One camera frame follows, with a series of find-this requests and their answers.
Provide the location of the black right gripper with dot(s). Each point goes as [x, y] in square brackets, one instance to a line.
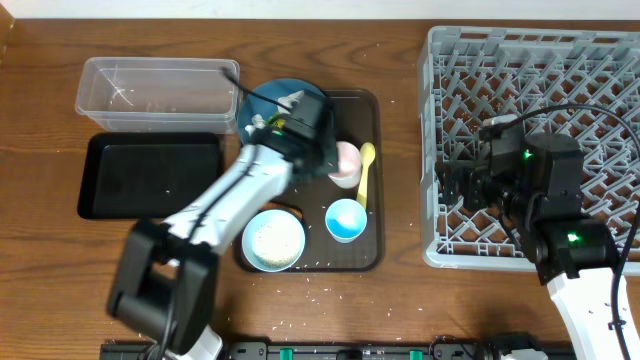
[452, 184]

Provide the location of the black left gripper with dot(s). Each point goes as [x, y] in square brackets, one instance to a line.
[334, 165]

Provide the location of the yellow green snack wrapper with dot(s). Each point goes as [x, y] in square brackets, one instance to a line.
[276, 121]

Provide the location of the pink plastic cup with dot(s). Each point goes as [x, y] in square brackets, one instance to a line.
[349, 166]

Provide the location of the white tissue long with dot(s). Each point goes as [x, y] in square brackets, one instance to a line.
[257, 122]

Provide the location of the blue plastic cup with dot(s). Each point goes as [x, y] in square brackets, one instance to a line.
[345, 220]

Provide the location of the white rice pile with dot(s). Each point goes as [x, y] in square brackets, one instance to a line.
[276, 245]

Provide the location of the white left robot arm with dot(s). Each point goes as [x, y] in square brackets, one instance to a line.
[166, 277]

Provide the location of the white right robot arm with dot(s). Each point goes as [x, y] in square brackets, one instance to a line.
[534, 183]

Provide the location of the grey dishwasher rack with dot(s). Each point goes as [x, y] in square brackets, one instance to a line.
[580, 83]

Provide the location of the crumpled white tissue ball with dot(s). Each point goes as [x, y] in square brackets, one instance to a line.
[288, 102]

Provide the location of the dark blue plate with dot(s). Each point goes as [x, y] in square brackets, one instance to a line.
[275, 90]

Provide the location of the yellow plastic spoon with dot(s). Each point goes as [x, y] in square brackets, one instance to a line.
[368, 155]

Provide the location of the orange carrot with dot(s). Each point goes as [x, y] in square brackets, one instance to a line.
[284, 207]

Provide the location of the brown serving tray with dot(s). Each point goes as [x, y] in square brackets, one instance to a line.
[357, 122]

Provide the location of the black plastic tray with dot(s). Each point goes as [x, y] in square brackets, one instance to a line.
[146, 175]

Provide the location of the clear plastic bin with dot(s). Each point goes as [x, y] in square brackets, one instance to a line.
[155, 94]

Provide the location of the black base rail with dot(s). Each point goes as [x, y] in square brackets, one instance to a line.
[448, 347]

